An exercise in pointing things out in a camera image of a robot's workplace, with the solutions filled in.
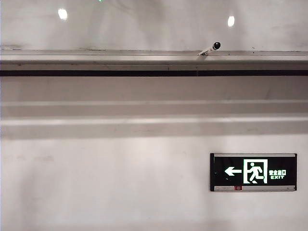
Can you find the white marker with black cap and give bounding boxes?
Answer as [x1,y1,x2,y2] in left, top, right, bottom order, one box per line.
[197,41,221,56]

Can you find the aluminium marker tray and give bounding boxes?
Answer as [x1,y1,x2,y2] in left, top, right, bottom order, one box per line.
[0,49,308,72]

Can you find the white whiteboard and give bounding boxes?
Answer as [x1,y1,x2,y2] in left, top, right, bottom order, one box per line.
[0,0,308,51]

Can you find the black green exit sign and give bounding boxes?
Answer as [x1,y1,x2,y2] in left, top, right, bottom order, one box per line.
[210,153,297,193]

